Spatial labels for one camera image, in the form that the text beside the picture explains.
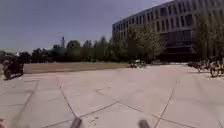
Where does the pale concrete slab plaza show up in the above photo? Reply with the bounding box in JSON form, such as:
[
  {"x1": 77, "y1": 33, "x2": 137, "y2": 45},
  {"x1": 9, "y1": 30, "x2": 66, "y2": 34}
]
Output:
[{"x1": 0, "y1": 64, "x2": 224, "y2": 128}]

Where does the row of trees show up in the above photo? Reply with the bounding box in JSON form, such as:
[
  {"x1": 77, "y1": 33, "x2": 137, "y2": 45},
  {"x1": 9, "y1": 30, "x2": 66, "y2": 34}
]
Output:
[{"x1": 18, "y1": 13, "x2": 224, "y2": 64}]

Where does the robot's own part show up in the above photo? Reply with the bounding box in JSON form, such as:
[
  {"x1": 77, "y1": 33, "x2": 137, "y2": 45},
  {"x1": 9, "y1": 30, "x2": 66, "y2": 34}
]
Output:
[
  {"x1": 138, "y1": 119, "x2": 152, "y2": 128},
  {"x1": 70, "y1": 117, "x2": 83, "y2": 128}
]

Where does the large curved grey building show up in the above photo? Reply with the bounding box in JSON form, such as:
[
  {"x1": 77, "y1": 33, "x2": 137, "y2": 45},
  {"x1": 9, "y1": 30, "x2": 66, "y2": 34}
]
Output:
[{"x1": 111, "y1": 0, "x2": 224, "y2": 63}]

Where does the tall thin tower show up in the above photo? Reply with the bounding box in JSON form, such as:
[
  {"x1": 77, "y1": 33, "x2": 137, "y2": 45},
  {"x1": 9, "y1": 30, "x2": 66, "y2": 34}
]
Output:
[{"x1": 60, "y1": 36, "x2": 66, "y2": 49}]

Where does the dry grass field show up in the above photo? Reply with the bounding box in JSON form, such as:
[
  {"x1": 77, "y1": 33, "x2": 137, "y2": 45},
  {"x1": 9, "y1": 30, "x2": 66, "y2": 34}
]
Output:
[{"x1": 22, "y1": 62, "x2": 132, "y2": 75}]

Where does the dark motorcycle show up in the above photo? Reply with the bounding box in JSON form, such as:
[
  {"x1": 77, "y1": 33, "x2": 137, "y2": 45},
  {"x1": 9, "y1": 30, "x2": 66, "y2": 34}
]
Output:
[{"x1": 1, "y1": 55, "x2": 25, "y2": 80}]

